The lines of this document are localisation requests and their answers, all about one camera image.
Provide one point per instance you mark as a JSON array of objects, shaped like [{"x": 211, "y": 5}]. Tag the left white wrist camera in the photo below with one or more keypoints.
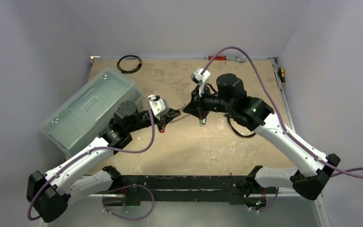
[{"x": 156, "y": 105}]

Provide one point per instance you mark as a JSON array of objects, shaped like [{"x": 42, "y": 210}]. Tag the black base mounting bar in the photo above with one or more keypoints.
[{"x": 233, "y": 189}]

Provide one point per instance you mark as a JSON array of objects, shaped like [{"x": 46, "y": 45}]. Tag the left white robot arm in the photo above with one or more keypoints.
[{"x": 49, "y": 194}]

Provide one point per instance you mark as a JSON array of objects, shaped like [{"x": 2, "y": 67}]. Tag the aluminium frame rail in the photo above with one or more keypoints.
[{"x": 286, "y": 103}]

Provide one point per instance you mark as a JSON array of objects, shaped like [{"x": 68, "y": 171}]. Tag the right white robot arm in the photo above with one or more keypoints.
[{"x": 312, "y": 169}]

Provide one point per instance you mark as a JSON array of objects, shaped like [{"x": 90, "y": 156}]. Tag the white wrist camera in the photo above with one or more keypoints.
[
  {"x": 156, "y": 105},
  {"x": 201, "y": 78}
]

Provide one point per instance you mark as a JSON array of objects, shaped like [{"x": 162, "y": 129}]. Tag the red handled adjustable wrench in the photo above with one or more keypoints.
[{"x": 225, "y": 58}]

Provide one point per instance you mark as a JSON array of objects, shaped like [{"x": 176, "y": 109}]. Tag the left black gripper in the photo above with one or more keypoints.
[{"x": 171, "y": 113}]

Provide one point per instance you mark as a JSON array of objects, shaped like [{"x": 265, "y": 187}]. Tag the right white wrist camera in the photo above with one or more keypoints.
[{"x": 201, "y": 78}]

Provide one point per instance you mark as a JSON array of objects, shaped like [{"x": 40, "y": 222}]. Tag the yellow black screwdriver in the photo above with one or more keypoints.
[{"x": 281, "y": 74}]

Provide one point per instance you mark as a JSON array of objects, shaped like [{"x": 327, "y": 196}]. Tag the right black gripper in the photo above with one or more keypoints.
[{"x": 194, "y": 104}]

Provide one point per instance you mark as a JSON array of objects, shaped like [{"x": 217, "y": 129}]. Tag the green key tag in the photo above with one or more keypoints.
[{"x": 202, "y": 122}]

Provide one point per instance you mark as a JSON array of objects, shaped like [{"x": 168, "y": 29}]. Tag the clear plastic storage box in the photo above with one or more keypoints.
[{"x": 78, "y": 121}]

